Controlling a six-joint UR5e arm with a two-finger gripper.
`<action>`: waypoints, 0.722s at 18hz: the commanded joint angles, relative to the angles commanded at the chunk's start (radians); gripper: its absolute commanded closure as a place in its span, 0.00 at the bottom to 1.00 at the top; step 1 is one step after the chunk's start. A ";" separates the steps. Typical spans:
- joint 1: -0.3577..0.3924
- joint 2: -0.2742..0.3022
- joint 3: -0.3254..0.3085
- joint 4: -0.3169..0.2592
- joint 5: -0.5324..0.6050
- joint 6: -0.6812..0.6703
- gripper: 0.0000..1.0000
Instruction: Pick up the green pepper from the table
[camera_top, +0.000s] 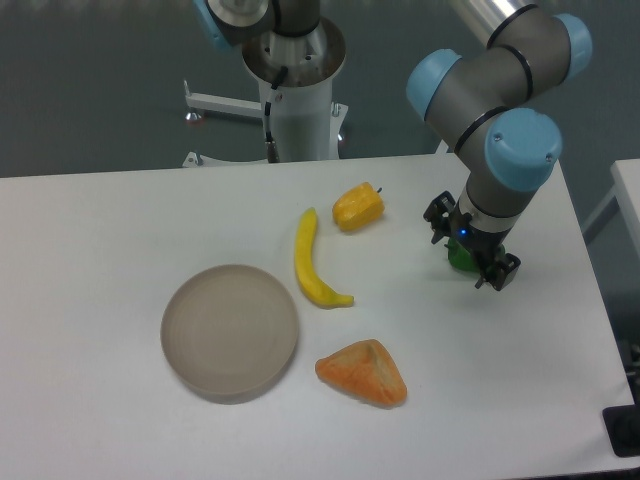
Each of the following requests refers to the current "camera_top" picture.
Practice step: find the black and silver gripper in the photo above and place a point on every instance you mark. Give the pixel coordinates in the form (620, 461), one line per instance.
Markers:
(479, 232)

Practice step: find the green pepper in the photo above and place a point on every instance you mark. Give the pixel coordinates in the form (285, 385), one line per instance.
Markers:
(460, 257)

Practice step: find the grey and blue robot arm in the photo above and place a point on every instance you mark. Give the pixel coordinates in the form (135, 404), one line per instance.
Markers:
(478, 107)

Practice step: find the yellow bell pepper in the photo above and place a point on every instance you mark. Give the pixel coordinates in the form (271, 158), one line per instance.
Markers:
(358, 207)

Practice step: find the orange pumpkin wedge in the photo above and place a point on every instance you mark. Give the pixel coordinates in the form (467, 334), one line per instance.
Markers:
(366, 370)

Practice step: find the yellow banana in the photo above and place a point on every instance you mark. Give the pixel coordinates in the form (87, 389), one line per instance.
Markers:
(311, 285)

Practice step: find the white side table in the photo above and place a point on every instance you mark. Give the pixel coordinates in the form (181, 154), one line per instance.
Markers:
(622, 197)

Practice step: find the black clamp at table edge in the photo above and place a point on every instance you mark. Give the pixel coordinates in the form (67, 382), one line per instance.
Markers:
(622, 422)

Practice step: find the beige round plate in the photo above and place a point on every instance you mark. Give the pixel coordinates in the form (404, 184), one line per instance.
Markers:
(230, 332)

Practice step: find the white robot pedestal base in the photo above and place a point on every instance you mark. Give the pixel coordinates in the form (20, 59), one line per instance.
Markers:
(301, 120)

